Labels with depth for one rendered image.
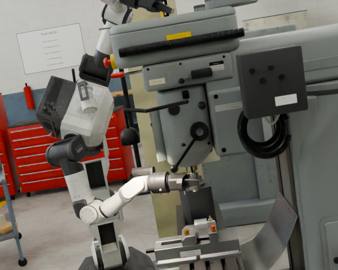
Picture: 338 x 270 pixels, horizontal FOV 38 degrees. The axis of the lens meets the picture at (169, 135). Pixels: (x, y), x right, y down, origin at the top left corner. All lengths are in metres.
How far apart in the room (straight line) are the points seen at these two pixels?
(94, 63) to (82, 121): 0.29
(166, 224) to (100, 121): 1.86
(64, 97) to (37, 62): 9.06
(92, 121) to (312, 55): 0.96
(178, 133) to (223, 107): 0.20
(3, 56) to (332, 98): 10.07
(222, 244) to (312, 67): 0.78
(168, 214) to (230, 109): 2.15
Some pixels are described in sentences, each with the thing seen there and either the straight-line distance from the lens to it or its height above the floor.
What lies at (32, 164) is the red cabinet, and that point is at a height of 0.46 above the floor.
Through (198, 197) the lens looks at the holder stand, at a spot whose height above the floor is 1.06.
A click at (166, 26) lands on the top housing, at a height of 1.86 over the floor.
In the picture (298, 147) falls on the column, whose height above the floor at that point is 1.35.
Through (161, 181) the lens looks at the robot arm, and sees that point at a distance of 2.03.
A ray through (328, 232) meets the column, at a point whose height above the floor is 1.01.
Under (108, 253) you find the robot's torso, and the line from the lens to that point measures 2.80.
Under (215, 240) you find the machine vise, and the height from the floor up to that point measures 1.00.
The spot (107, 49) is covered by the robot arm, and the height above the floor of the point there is 1.81.
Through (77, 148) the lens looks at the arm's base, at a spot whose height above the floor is 1.42.
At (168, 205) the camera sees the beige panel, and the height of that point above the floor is 0.56.
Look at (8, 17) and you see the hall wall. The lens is 11.47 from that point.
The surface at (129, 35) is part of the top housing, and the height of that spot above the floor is 1.85.
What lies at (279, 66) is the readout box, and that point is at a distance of 1.62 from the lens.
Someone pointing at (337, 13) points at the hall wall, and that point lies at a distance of 11.56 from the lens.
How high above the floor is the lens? 1.81
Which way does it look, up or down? 11 degrees down
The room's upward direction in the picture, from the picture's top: 10 degrees counter-clockwise
